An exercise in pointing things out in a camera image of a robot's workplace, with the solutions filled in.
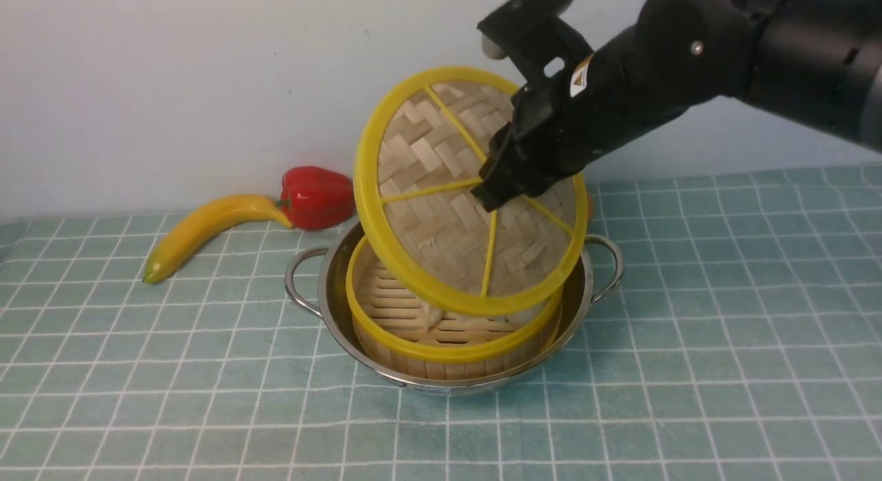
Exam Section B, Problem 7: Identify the green checkered tablecloth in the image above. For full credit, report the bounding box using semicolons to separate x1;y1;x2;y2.
1;164;881;480

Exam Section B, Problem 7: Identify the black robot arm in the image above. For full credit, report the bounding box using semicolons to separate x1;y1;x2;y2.
471;0;881;212

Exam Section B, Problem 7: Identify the stainless steel two-handled pot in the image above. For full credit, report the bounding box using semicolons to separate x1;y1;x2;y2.
285;224;626;397

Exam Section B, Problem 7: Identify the yellow rimmed woven steamer lid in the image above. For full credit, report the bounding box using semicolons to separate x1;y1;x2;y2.
353;66;593;317

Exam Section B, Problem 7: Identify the red bell pepper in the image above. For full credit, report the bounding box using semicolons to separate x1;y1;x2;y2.
278;166;356;231

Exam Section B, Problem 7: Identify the bamboo steamer basket yellow rim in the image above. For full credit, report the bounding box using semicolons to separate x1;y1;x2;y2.
345;239;563;380

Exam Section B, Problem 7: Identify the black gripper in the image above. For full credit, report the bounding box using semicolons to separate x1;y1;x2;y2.
472;0;755;212

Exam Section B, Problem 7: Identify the white dumpling lower left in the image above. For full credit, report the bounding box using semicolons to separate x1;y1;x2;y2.
421;305;445;331

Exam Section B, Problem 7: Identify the yellow banana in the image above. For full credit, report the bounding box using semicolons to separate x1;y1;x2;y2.
142;194;293;285

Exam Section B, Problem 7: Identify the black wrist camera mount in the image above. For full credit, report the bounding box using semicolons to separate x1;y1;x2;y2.
477;0;593;88

